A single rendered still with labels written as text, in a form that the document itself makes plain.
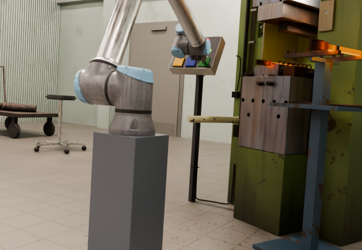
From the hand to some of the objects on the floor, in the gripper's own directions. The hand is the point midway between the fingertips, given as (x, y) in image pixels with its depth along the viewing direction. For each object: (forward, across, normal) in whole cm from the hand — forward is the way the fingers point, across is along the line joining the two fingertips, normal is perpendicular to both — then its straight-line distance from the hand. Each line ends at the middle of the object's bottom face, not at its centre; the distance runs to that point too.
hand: (203, 59), depth 263 cm
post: (+63, -10, -82) cm, 104 cm away
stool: (+141, -250, -36) cm, 289 cm away
